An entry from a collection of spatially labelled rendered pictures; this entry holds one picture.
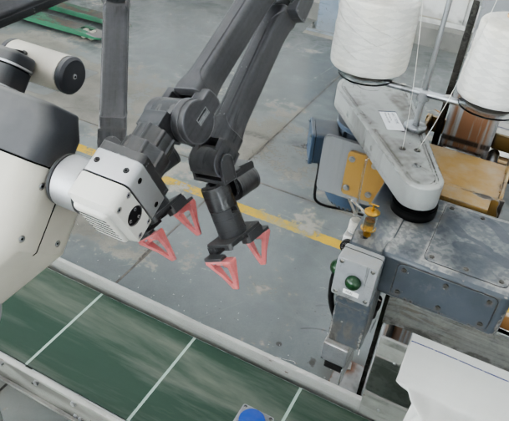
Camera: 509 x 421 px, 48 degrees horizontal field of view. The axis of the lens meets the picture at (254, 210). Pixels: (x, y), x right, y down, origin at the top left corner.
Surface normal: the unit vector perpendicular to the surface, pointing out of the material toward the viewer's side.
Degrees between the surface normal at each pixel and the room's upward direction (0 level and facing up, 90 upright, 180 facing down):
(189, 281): 0
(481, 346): 90
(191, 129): 74
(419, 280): 90
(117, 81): 38
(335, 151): 90
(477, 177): 0
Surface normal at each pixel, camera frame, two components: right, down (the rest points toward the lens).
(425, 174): 0.07, -0.80
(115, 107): 0.23, -0.41
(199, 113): 0.78, 0.17
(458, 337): -0.46, 0.50
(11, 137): -0.30, -0.14
